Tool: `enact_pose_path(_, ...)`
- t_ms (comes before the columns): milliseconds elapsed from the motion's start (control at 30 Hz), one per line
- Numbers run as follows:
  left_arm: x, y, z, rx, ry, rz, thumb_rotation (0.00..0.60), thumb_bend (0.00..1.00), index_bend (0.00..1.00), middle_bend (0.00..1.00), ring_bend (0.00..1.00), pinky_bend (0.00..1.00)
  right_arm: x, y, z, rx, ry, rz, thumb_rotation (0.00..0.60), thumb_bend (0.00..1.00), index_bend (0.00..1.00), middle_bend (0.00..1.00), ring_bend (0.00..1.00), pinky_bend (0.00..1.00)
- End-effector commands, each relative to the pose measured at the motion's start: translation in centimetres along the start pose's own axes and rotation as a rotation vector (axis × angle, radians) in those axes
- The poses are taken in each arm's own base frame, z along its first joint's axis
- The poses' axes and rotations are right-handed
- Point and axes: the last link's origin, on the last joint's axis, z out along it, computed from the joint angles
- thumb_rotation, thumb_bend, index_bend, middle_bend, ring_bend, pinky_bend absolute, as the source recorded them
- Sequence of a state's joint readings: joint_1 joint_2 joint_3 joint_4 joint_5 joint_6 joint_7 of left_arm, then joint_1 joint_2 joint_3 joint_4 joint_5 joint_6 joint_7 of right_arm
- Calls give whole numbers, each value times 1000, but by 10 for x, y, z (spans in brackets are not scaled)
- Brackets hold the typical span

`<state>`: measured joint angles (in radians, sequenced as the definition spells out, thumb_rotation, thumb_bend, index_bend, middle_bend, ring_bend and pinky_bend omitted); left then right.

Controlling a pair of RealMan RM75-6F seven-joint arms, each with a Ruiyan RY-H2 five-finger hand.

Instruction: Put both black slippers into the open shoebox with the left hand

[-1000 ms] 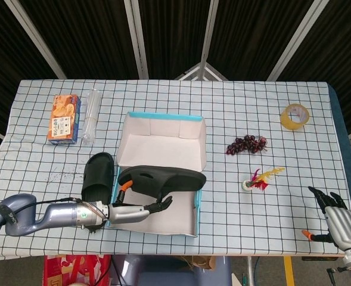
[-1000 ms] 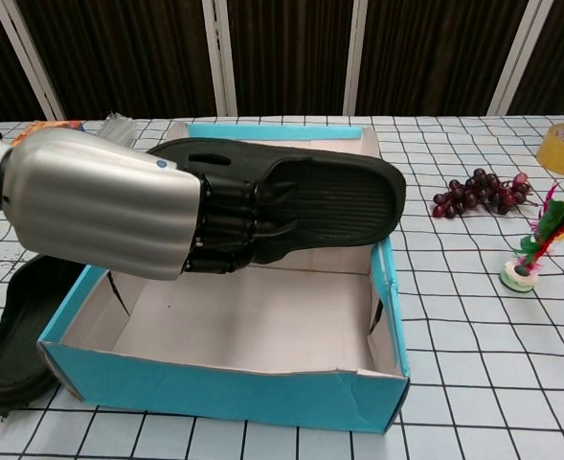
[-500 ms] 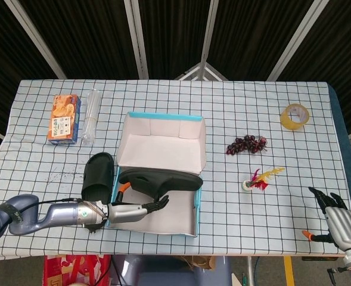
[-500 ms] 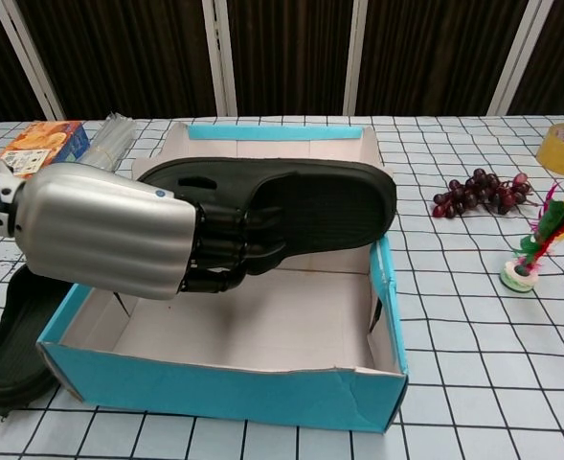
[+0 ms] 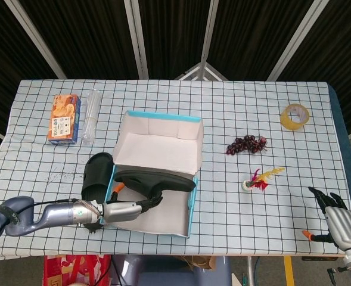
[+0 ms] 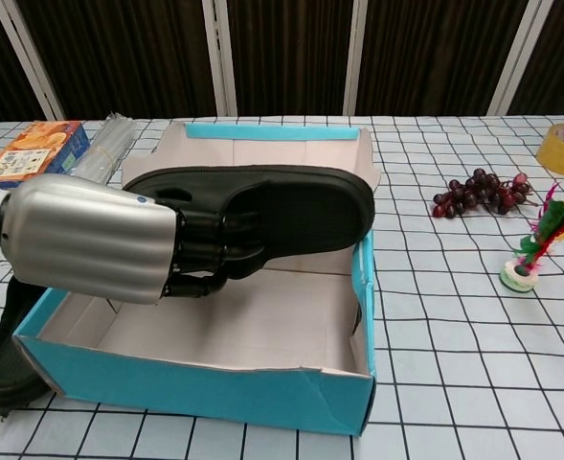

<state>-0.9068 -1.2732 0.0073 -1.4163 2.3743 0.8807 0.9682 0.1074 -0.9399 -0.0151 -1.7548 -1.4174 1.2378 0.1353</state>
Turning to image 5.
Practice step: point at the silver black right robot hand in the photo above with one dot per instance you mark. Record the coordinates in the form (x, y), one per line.
(340, 223)

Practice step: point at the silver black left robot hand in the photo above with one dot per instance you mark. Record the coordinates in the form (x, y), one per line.
(121, 211)

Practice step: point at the black rubber slipper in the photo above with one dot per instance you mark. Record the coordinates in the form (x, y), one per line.
(163, 181)
(97, 172)

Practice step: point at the light blue cardboard shoe box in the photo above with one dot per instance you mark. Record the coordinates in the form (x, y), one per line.
(163, 220)

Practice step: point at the red patterned bag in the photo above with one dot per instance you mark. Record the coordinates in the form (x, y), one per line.
(74, 271)

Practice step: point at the grid-patterned light blue tablecloth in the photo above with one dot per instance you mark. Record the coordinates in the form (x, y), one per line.
(223, 208)

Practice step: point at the orange blue biscuit box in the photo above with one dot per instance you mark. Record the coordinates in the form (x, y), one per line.
(63, 119)

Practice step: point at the grey blue robot torso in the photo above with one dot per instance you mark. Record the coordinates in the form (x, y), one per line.
(169, 277)

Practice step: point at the brown paper bag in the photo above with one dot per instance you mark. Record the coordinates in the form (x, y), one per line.
(199, 262)

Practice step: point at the clear plastic straw bundle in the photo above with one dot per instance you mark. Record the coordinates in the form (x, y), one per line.
(91, 119)

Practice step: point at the colourful feather shuttlecock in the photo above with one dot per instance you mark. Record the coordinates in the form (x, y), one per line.
(248, 185)

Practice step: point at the metal table leg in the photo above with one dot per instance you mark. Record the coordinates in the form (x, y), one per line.
(250, 271)

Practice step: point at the yellow packing tape roll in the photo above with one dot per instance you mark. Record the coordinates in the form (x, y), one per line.
(288, 122)

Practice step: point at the dark purple grape bunch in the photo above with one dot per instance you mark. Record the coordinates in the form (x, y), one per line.
(246, 144)

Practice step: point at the dark pleated curtain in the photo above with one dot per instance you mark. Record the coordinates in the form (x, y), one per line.
(175, 29)

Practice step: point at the white triangular frame foot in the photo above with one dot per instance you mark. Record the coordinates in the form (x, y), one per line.
(187, 74)

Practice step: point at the white metal frame post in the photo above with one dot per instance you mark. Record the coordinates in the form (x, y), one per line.
(139, 38)
(35, 38)
(209, 29)
(298, 38)

